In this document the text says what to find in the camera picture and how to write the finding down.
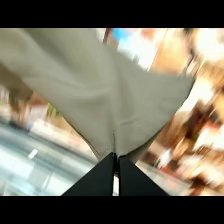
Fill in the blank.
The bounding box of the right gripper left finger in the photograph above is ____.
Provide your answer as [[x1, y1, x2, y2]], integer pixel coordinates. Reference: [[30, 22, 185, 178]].
[[61, 152, 118, 197]]

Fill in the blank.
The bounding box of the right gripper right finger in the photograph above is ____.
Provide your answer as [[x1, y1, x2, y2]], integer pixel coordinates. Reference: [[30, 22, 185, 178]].
[[118, 155, 170, 197]]

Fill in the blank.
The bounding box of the beige garment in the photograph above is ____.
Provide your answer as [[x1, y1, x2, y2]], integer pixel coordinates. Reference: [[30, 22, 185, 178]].
[[0, 28, 196, 164]]

